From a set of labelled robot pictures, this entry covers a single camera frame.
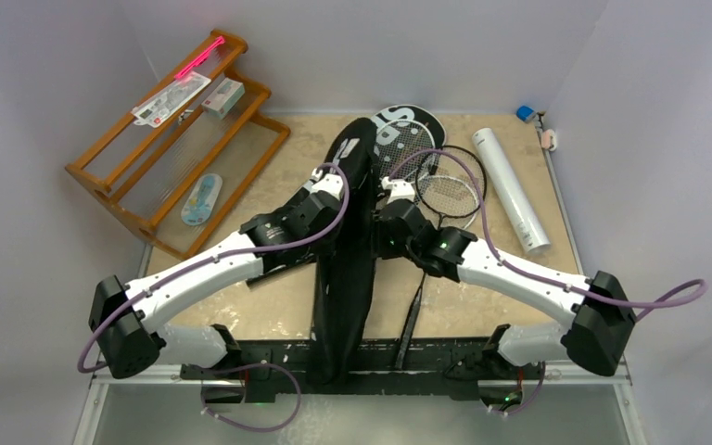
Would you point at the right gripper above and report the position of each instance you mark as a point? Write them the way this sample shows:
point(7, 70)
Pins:
point(387, 222)

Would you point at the black badminton racket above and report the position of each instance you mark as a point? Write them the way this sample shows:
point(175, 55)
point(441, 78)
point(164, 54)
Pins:
point(449, 167)

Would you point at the black racket bag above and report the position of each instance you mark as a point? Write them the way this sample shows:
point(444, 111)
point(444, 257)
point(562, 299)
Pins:
point(345, 262)
point(414, 113)

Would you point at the white shuttlecock tube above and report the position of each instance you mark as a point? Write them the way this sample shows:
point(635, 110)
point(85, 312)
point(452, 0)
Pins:
point(510, 192)

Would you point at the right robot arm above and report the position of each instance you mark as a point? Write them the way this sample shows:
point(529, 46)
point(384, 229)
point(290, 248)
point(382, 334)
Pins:
point(591, 321)

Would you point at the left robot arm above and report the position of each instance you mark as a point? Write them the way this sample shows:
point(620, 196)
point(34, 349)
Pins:
point(131, 322)

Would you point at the blue toothbrush blister pack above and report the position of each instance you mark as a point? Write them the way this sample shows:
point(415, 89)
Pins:
point(200, 203)

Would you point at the black racket under bag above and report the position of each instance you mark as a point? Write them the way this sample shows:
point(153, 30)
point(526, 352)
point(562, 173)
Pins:
point(396, 144)

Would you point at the small teal white box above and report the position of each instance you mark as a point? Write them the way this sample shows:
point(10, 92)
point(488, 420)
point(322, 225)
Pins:
point(222, 99)

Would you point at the wooden tiered shelf rack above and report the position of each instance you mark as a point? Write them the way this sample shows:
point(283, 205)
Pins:
point(143, 176)

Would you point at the blue small object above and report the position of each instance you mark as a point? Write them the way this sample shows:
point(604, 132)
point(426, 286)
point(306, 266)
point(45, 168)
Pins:
point(526, 114)

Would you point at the pink white small object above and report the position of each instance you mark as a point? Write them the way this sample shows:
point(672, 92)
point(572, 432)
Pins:
point(548, 140)

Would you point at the pink pen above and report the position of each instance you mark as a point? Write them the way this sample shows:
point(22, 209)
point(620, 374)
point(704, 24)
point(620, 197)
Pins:
point(199, 58)

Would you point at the white packaged card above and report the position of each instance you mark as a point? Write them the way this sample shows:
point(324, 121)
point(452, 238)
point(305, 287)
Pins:
point(162, 105)

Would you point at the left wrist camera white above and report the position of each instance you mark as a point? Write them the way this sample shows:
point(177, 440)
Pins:
point(330, 183)

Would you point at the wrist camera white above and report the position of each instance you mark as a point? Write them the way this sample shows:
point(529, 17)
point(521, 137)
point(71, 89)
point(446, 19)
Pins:
point(330, 183)
point(397, 189)

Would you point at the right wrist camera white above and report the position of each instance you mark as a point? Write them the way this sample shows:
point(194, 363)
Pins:
point(397, 189)

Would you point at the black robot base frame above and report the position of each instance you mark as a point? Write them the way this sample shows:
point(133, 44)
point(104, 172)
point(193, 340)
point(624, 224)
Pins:
point(458, 368)

